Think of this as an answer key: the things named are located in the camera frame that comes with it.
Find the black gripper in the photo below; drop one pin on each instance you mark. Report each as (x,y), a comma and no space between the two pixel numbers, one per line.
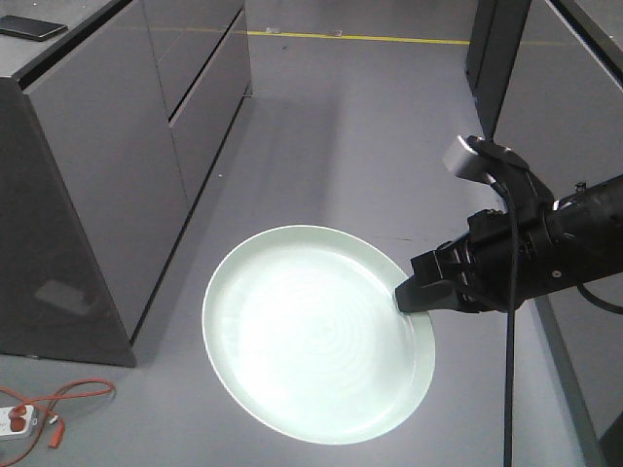
(497,265)

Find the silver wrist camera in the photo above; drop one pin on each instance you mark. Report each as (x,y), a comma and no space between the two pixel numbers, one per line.
(466,163)

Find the grey cabinet with drawers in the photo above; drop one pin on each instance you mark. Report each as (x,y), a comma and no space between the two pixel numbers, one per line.
(109,129)

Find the white power strip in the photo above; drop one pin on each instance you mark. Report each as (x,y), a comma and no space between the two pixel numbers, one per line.
(18,426)

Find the black smartphone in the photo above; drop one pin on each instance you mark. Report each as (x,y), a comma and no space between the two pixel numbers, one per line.
(30,28)

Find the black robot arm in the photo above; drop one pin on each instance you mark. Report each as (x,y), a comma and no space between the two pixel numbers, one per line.
(584,240)

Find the light green round plate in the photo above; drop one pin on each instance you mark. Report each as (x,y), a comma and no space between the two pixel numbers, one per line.
(301,326)

